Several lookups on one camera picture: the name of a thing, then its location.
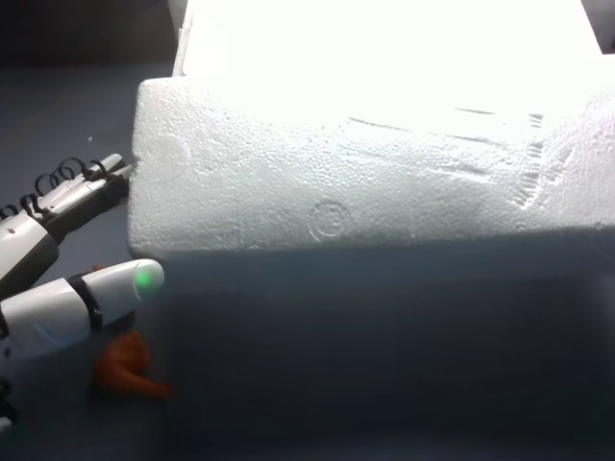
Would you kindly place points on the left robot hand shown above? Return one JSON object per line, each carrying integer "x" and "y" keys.
{"x": 29, "y": 235}

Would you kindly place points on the orange toy chicken drumstick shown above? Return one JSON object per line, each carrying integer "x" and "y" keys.
{"x": 125, "y": 360}

